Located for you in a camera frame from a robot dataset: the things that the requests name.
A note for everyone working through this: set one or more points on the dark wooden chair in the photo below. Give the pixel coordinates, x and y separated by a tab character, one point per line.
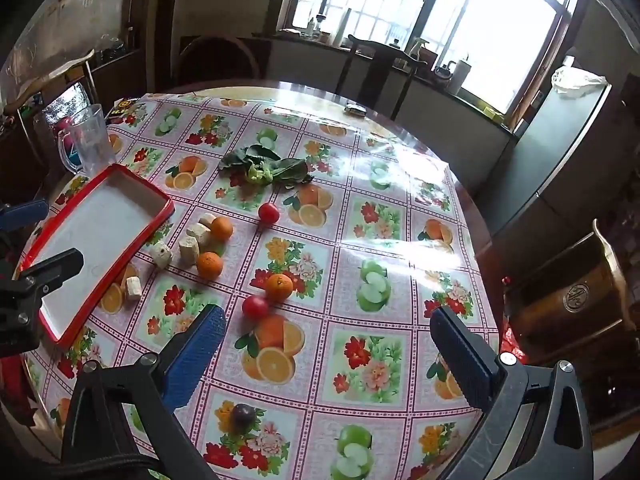
375	50

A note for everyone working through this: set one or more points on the carved brown wooden chair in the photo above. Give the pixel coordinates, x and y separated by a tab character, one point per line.
560	295

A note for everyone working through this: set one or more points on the glass door cabinet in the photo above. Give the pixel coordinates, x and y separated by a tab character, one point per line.
60	10

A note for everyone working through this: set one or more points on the dark purple passion fruit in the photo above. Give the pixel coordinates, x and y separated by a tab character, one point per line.
243	416

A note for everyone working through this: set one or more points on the white thermos jug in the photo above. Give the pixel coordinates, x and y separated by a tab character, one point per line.
462	77

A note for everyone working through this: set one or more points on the red rectangular tray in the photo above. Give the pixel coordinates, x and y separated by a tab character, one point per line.
100	220

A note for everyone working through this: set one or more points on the clear plastic pitcher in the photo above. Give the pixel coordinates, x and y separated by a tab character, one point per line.
92	135

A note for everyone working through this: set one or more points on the leafy green vegetable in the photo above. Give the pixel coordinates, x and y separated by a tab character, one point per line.
285	167

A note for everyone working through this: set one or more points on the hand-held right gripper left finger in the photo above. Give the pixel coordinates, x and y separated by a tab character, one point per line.
200	350

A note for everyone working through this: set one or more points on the beige vegetable chunk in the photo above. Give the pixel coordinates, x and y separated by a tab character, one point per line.
207	220
198	234
132	288
189	251
161	253

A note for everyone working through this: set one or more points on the small dark box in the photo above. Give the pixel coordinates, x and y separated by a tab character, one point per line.
356	109

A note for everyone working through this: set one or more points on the silver foil bag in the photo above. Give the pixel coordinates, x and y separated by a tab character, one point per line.
65	102

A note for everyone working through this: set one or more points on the window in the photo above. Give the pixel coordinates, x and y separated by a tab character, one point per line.
500	25

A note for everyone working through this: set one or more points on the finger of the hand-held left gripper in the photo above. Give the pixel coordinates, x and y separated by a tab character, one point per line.
50	267
27	212

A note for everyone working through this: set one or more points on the round-back brown chair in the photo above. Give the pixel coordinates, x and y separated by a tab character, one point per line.
215	39

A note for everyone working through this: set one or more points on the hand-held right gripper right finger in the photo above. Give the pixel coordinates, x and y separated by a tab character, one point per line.
460	357

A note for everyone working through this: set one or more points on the grey refrigerator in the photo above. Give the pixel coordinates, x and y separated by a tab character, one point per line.
565	160

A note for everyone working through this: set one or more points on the light wooden chair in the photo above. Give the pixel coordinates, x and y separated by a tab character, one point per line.
50	77

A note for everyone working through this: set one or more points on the dark kettle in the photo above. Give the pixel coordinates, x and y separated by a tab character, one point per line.
442	73

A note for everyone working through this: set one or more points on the red tomato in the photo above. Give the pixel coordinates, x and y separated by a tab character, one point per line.
268	212
255	306

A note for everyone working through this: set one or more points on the dark box with red print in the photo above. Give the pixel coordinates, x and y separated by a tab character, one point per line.
122	108

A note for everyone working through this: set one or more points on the orange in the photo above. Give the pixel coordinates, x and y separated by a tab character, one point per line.
279	286
221	228
209	265

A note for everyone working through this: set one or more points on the dark sideboard counter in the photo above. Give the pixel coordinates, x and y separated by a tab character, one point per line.
440	110

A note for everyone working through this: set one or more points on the white plastic bag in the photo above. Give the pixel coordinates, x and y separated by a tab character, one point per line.
575	80

